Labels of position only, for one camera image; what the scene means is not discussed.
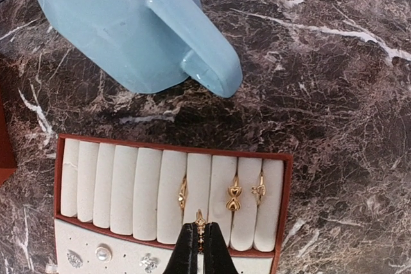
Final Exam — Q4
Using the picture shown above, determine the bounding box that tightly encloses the gold ring left roll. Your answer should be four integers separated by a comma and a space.
177, 176, 189, 210

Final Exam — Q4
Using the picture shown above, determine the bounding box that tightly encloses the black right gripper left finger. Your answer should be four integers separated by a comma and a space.
163, 223, 199, 274

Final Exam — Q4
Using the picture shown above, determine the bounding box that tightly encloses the gold ring roll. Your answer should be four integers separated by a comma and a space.
251, 174, 267, 207
177, 176, 189, 210

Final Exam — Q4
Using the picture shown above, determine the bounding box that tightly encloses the red jewelry display tray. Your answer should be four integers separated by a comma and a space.
47, 135, 293, 273

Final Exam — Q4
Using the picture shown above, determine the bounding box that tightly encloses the light blue faceted mug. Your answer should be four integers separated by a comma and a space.
38, 0, 243, 98

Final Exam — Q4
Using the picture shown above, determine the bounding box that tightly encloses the open red jewelry box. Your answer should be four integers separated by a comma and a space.
0, 101, 17, 185

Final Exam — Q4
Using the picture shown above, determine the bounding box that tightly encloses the gold ring right roll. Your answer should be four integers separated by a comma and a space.
251, 174, 267, 207

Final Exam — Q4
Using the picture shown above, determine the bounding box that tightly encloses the gold bow ring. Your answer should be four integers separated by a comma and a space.
226, 175, 243, 212

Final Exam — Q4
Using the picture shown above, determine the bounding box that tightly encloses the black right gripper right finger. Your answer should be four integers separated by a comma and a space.
203, 223, 238, 274

